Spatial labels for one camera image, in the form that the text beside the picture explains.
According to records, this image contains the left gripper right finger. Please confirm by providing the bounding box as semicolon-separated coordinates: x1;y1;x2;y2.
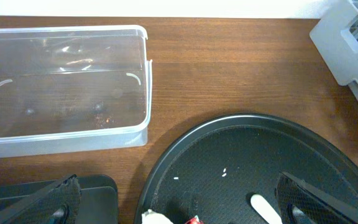
275;172;358;223

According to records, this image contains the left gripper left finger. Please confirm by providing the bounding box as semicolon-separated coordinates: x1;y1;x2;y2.
0;174;81;224

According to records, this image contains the grey dishwasher rack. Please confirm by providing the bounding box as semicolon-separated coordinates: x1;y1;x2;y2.
310;0;358;100

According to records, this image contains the black rectangular tray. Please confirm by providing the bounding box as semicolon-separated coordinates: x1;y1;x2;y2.
0;175;119;224

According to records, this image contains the mint green plastic knife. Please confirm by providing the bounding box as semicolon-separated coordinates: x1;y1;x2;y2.
250;194;282;224

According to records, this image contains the crumpled white tissue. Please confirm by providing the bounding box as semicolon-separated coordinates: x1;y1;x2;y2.
142;209;173;224

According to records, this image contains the round black tray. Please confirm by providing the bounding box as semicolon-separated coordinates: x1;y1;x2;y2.
134;114;358;223

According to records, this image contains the red snack wrapper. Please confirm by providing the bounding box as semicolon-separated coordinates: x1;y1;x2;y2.
185;215;204;224

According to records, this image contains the clear plastic bin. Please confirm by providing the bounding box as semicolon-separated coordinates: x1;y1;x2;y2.
0;25;152;158

